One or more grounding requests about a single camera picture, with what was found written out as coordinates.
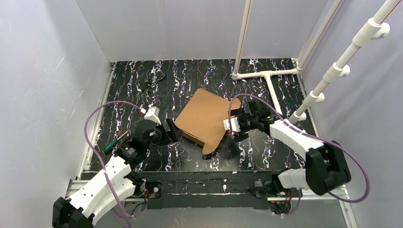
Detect brown cardboard box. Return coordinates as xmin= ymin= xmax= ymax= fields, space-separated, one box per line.
xmin=174 ymin=89 xmax=230 ymax=155

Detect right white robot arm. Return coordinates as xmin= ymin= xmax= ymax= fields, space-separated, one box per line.
xmin=223 ymin=100 xmax=351 ymax=196

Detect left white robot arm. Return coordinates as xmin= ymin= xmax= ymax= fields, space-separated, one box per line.
xmin=52 ymin=118 xmax=183 ymax=228

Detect black pliers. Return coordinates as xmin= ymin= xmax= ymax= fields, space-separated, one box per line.
xmin=141 ymin=74 xmax=167 ymax=94

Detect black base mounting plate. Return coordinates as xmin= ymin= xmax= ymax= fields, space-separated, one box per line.
xmin=128 ymin=171 xmax=298 ymax=209

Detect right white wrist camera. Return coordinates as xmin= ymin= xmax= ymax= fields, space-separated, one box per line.
xmin=223 ymin=117 xmax=240 ymax=133

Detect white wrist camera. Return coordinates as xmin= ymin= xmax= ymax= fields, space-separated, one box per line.
xmin=140 ymin=106 xmax=161 ymax=125
xmin=223 ymin=117 xmax=240 ymax=133

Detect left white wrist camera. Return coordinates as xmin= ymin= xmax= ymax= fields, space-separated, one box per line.
xmin=140 ymin=106 xmax=161 ymax=125

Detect green handle screwdriver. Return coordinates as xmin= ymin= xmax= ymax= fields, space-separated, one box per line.
xmin=102 ymin=130 xmax=129 ymax=154

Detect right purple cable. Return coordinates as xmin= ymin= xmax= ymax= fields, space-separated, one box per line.
xmin=228 ymin=93 xmax=370 ymax=216

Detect purple cable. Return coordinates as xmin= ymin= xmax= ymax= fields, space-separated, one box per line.
xmin=84 ymin=100 xmax=149 ymax=228
xmin=228 ymin=93 xmax=370 ymax=216

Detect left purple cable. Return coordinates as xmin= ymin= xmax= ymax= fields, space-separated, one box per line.
xmin=84 ymin=100 xmax=149 ymax=228

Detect aluminium rail frame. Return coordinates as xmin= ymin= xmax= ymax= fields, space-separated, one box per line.
xmin=58 ymin=63 xmax=358 ymax=228

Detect white PVC pipe frame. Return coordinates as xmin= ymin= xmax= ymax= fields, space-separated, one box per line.
xmin=231 ymin=0 xmax=401 ymax=124

